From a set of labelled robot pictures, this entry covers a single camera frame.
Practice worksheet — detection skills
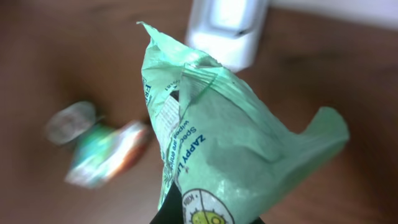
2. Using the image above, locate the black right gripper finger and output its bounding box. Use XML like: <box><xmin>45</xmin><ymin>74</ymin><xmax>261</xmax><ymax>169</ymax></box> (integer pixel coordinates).
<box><xmin>150</xmin><ymin>183</ymin><xmax>183</xmax><ymax>224</ymax></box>

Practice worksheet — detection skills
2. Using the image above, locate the teal snack packet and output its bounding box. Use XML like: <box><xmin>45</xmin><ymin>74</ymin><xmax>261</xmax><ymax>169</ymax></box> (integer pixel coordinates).
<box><xmin>141</xmin><ymin>25</ymin><xmax>349</xmax><ymax>223</ymax></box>

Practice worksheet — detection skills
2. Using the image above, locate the small teal tissue pack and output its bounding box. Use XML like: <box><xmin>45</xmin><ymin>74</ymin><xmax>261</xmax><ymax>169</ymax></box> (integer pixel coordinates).
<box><xmin>65</xmin><ymin>124</ymin><xmax>118</xmax><ymax>189</ymax></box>

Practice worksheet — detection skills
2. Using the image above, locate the orange snack packet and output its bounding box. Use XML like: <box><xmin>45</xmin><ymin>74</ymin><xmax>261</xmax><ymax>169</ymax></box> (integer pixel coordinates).
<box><xmin>106</xmin><ymin>121</ymin><xmax>150</xmax><ymax>180</ymax></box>

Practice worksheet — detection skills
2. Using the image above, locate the round green tape measure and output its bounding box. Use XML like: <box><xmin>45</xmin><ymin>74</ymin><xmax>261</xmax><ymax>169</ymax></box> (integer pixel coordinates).
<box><xmin>45</xmin><ymin>101</ymin><xmax>103</xmax><ymax>146</ymax></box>

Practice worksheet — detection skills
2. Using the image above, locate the white barcode scanner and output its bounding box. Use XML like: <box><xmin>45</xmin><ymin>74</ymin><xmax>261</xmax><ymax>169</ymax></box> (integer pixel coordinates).
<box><xmin>185</xmin><ymin>0</ymin><xmax>270</xmax><ymax>72</ymax></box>

